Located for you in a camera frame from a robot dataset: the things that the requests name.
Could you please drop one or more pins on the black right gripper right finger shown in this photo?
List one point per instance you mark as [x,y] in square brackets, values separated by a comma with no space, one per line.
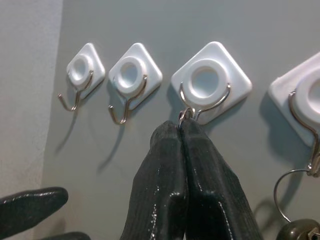
[212,190]

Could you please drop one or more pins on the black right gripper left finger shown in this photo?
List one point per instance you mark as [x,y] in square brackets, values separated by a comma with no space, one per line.
[157,180]

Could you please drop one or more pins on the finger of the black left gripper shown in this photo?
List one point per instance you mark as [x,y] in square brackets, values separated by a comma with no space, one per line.
[67,237]
[27,207]

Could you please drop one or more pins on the silver key with rounded head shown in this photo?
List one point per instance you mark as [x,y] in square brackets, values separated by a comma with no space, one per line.
[295,231]

